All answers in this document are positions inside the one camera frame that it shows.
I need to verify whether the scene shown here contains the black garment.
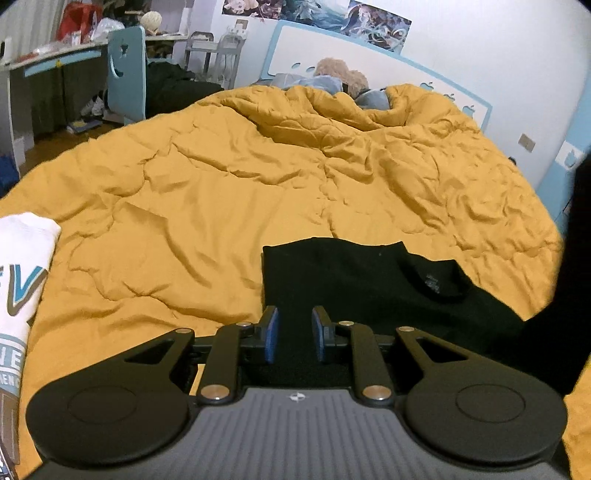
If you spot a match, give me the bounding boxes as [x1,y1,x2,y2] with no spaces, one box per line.
[262,237,527,370]

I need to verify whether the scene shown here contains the red bag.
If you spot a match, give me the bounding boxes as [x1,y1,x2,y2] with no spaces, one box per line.
[58,2,96,45]

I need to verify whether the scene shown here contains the dark cloth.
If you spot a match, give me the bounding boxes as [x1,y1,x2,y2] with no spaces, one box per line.
[521,156,591,398]

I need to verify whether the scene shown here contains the yellow quilt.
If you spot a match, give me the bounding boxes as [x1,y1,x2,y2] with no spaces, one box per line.
[0,83,591,480]

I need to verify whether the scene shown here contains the white shoes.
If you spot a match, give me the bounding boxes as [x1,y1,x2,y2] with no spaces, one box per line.
[80,95,110,117]

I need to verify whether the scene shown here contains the dark clothes pile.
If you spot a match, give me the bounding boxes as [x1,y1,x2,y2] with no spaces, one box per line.
[145,60,223,119]

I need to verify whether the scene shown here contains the blue and white wardrobe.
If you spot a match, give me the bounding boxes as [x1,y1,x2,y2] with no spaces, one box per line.
[536,138,591,234]

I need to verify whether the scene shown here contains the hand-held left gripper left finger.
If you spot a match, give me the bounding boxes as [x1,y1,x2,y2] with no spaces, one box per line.
[108,306,280,408]

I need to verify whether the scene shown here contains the brown teddy bear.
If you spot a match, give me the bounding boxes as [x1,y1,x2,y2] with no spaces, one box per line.
[314,57,370,99]

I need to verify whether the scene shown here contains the blue chair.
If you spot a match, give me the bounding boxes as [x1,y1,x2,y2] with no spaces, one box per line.
[107,25,147,126]

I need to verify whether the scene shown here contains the white printed t-shirt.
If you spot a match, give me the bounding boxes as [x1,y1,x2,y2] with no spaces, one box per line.
[0,212,62,480]

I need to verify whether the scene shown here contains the white and blue desk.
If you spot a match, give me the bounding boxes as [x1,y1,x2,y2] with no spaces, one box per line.
[0,32,190,171]

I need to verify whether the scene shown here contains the blue toned wall poster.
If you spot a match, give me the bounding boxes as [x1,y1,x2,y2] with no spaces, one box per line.
[277,0,413,51]

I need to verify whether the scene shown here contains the brown toned wall poster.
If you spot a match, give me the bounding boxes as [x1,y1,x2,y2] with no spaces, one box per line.
[222,0,283,20]

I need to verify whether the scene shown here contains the grey trolley rack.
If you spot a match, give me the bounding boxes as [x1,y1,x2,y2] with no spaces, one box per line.
[184,28,248,89]

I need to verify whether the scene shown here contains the white plastic bag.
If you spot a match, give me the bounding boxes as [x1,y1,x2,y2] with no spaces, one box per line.
[92,18,125,41]

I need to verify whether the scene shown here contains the white and blue headboard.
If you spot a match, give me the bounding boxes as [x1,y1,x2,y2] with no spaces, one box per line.
[263,20,493,128]

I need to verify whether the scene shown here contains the blue bag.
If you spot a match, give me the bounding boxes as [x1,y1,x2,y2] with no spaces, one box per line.
[0,154,22,195]

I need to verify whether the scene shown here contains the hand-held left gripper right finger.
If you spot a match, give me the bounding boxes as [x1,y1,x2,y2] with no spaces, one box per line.
[312,305,481,408]

